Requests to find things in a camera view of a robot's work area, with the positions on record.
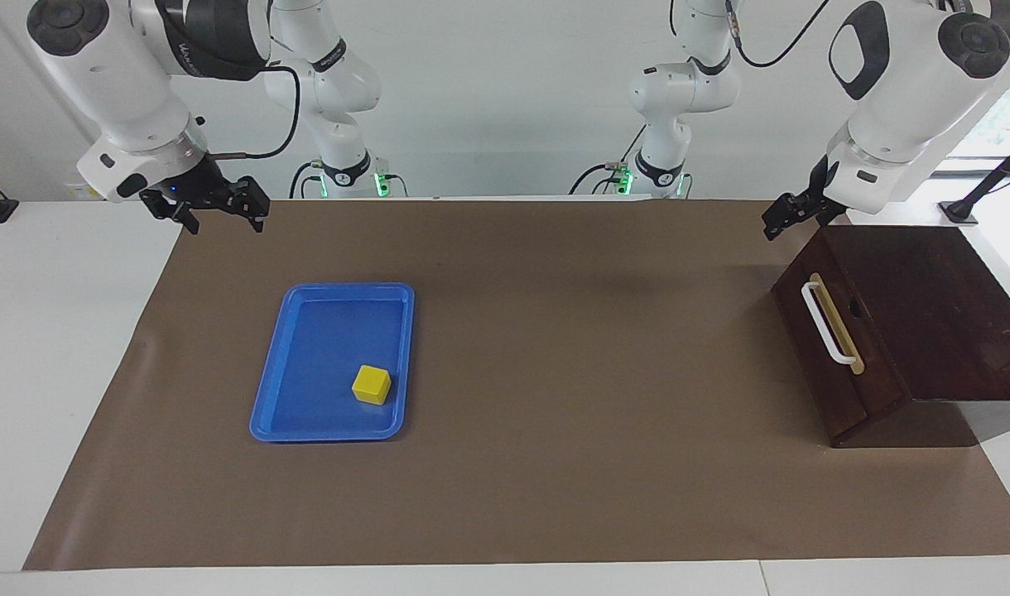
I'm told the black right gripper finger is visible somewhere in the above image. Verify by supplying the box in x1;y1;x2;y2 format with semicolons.
222;175;272;233
139;189;201;236

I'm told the white drawer handle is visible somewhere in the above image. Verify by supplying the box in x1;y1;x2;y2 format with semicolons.
801;281;859;366

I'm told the dark wooden drawer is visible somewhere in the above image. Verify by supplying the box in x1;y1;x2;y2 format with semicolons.
772;247;910;444

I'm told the yellow block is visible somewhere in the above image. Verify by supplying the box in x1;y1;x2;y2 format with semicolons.
352;364;392;406

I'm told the dark brown wooden cabinet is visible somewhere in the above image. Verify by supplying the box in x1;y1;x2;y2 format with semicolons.
772;223;1010;449

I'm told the blue plastic tray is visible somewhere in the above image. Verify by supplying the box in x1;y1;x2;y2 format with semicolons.
249;282;416;443

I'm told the brown table mat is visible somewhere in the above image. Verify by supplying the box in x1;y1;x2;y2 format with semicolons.
23;198;1010;572

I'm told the black right arm base cable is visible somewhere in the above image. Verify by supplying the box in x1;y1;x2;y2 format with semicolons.
288;160;325;200

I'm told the black arm base cable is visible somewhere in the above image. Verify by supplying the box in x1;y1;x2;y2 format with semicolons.
567;124;648;196
288;160;325;200

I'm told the black right arm wrist cable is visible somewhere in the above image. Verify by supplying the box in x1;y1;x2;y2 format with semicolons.
207;65;301;161

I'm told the black arm wrist cable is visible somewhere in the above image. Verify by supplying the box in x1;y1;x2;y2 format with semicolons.
207;65;301;161
723;0;834;70

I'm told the black left arm wrist cable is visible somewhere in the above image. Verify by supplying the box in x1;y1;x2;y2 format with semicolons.
723;0;834;70

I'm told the black camera stand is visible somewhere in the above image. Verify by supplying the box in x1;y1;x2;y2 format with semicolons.
939;132;1010;227

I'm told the black left arm base cable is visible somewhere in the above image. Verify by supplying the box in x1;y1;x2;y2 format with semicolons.
567;124;648;196

